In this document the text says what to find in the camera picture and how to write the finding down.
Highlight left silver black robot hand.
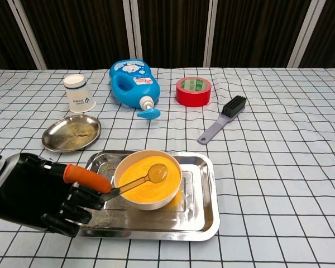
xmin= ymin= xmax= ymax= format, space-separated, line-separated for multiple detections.
xmin=0 ymin=152 xmax=121 ymax=238

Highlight metal spoon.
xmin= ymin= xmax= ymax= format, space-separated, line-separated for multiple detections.
xmin=100 ymin=162 xmax=169 ymax=200

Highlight beige round bowl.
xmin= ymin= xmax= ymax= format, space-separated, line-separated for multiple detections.
xmin=113 ymin=149 xmax=183 ymax=211

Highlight round steel plate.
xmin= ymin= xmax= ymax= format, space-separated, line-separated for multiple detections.
xmin=41 ymin=114 xmax=102 ymax=153

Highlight white paper cup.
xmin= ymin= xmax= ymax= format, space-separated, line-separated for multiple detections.
xmin=63 ymin=74 xmax=97 ymax=114

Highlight blue pump detergent bottle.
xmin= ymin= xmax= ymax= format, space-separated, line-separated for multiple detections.
xmin=109 ymin=58 xmax=161 ymax=120

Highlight rectangular steel tray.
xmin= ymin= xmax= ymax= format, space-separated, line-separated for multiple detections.
xmin=65 ymin=150 xmax=221 ymax=242

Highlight red tape roll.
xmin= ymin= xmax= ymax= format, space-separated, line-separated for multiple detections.
xmin=175 ymin=76 xmax=212 ymax=108

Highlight grey brush black bristles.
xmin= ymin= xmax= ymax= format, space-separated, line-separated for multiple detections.
xmin=197 ymin=95 xmax=247 ymax=145

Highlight black folding partition screen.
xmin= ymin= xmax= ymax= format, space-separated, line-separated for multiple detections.
xmin=0 ymin=0 xmax=335 ymax=70

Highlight white black checkered tablecloth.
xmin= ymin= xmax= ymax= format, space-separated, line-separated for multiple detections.
xmin=0 ymin=66 xmax=335 ymax=268

